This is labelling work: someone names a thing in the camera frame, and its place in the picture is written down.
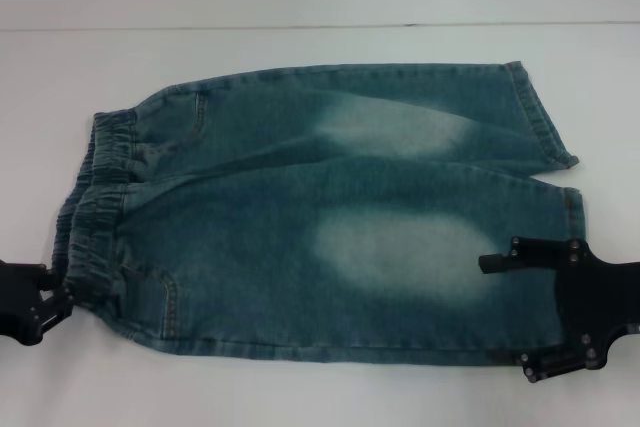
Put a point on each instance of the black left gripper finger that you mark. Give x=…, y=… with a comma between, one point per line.
x=57, y=282
x=55, y=309

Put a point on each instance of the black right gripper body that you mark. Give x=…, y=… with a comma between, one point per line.
x=590, y=302

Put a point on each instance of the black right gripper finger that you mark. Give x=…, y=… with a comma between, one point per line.
x=560, y=369
x=492, y=264

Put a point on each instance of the blue denim shorts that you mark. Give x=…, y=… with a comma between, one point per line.
x=280, y=247

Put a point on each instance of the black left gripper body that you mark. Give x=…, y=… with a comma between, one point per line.
x=17, y=302

